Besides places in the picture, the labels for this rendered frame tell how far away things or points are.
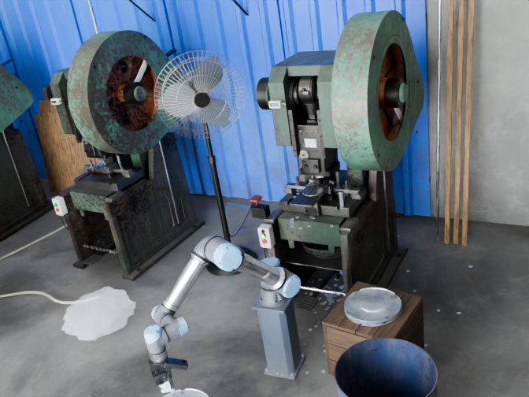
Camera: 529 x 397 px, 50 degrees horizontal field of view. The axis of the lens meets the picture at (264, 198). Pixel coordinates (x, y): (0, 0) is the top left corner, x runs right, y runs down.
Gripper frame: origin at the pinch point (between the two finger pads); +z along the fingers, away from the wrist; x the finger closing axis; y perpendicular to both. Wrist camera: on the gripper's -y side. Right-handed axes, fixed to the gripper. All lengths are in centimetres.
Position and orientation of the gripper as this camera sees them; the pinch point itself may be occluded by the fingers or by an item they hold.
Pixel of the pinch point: (173, 390)
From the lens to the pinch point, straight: 276.8
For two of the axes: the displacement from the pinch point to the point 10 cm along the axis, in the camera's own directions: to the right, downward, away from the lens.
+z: 1.4, 9.0, 4.1
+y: -9.2, 2.7, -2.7
